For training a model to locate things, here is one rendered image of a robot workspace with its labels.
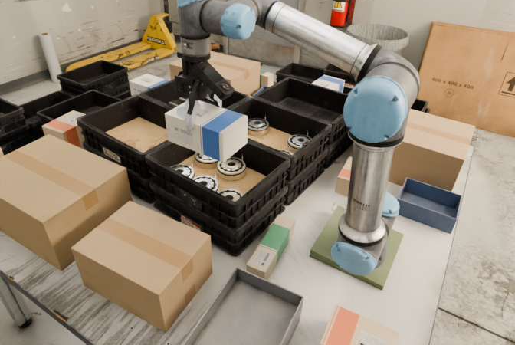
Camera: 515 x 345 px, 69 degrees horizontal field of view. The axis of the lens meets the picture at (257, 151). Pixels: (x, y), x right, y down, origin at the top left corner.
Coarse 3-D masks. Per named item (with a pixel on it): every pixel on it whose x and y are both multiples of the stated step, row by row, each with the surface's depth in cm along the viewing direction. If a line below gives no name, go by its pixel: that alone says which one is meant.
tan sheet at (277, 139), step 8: (272, 128) 162; (248, 136) 155; (256, 136) 156; (264, 136) 156; (272, 136) 156; (280, 136) 156; (288, 136) 156; (264, 144) 151; (272, 144) 151; (280, 144) 151
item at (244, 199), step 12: (168, 144) 130; (252, 144) 132; (156, 168) 122; (168, 168) 119; (276, 168) 120; (180, 180) 116; (192, 180) 114; (264, 180) 115; (204, 192) 111; (216, 192) 109; (252, 192) 110; (228, 204) 106; (240, 204) 106
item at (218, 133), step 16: (208, 112) 106; (224, 112) 106; (176, 128) 105; (208, 128) 98; (224, 128) 99; (240, 128) 103; (192, 144) 104; (208, 144) 101; (224, 144) 99; (240, 144) 106; (224, 160) 101
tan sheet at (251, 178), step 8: (184, 160) 140; (192, 160) 140; (200, 168) 136; (216, 168) 136; (248, 168) 137; (216, 176) 132; (248, 176) 133; (256, 176) 133; (264, 176) 133; (224, 184) 129; (232, 184) 129; (240, 184) 129; (248, 184) 129; (256, 184) 129
